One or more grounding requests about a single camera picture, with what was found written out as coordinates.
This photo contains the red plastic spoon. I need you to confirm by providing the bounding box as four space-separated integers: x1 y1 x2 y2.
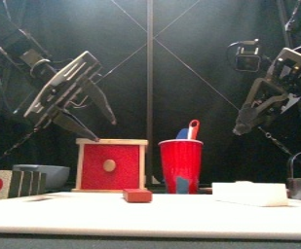
186 119 202 141

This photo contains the wooden box with red face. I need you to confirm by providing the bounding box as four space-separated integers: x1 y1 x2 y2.
72 137 150 194

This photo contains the pale blue bowl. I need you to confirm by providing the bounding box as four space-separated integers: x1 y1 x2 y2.
11 163 72 191

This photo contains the white toy rice block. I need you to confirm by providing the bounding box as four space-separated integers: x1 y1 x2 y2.
211 180 290 208

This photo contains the blue plastic utensil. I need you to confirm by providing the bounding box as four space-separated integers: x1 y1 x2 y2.
175 127 191 141

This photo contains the red toy salmon piece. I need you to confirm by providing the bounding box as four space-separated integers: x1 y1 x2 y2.
122 188 154 204

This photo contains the red plastic cup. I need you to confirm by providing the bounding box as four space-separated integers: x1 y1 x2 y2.
158 138 205 196

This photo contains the vertical metal frame pole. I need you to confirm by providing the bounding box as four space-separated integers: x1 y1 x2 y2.
146 0 155 187

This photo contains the green white red-dot block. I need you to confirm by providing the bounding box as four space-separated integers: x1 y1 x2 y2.
0 169 48 202

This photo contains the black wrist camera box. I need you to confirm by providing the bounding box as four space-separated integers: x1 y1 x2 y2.
233 38 263 73

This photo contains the white cutting board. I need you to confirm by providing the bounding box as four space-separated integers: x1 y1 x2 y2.
0 191 301 242

